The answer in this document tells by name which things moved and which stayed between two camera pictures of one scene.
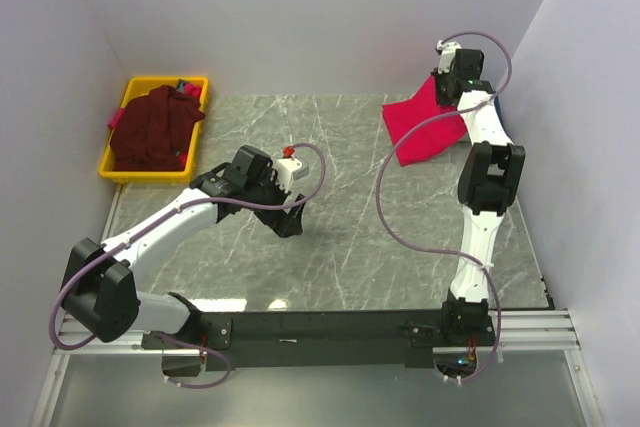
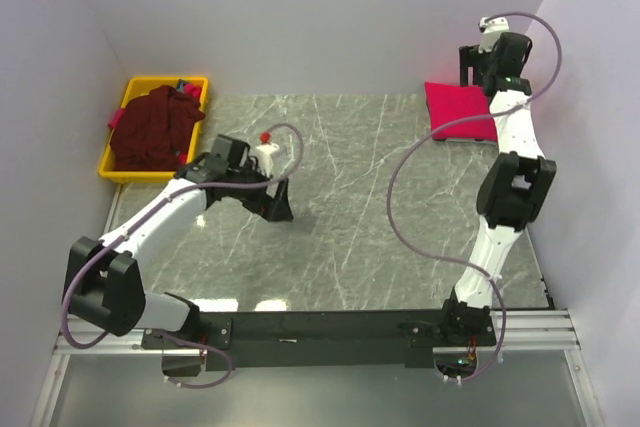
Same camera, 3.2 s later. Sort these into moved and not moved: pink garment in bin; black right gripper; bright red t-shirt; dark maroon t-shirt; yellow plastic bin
Moved: black right gripper; bright red t-shirt
Not moved: pink garment in bin; dark maroon t-shirt; yellow plastic bin
